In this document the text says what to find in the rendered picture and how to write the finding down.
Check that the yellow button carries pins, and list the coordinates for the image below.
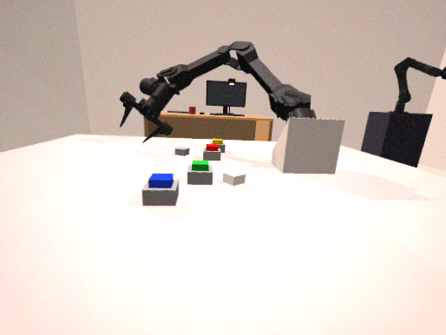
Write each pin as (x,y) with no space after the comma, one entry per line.
(220,143)

